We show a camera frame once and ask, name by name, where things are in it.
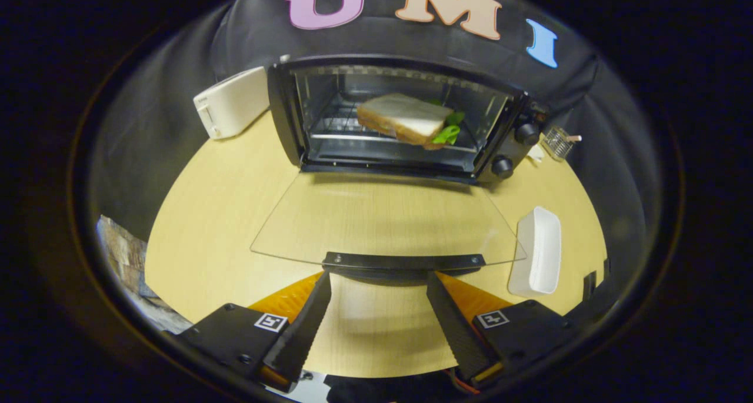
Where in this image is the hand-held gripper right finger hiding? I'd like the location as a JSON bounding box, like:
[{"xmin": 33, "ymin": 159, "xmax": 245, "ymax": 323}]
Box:
[{"xmin": 427, "ymin": 272, "xmax": 580, "ymax": 389}]

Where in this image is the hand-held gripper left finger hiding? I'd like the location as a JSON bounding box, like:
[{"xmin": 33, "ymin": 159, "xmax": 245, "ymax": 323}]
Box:
[{"xmin": 176, "ymin": 271, "xmax": 333, "ymax": 394}]

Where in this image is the sandwich with lettuce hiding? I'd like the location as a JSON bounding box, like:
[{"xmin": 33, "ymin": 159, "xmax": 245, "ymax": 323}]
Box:
[{"xmin": 356, "ymin": 93, "xmax": 465, "ymax": 151}]

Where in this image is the black toaster oven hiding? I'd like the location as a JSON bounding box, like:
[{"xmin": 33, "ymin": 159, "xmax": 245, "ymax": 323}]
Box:
[{"xmin": 250, "ymin": 54, "xmax": 551, "ymax": 286}]

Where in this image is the white toaster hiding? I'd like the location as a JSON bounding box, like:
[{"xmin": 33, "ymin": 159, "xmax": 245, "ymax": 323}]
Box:
[{"xmin": 193, "ymin": 66, "xmax": 271, "ymax": 140}]

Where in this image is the white rectangular tray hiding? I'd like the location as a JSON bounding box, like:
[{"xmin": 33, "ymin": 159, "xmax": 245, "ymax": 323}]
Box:
[{"xmin": 508, "ymin": 207, "xmax": 562, "ymax": 297}]

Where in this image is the black table clamp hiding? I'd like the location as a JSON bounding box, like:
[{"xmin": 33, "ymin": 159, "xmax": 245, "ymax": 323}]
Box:
[{"xmin": 582, "ymin": 259, "xmax": 609, "ymax": 301}]

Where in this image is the wire mesh holder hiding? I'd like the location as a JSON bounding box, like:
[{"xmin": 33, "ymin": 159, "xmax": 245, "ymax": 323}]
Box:
[{"xmin": 541, "ymin": 126, "xmax": 576, "ymax": 161}]

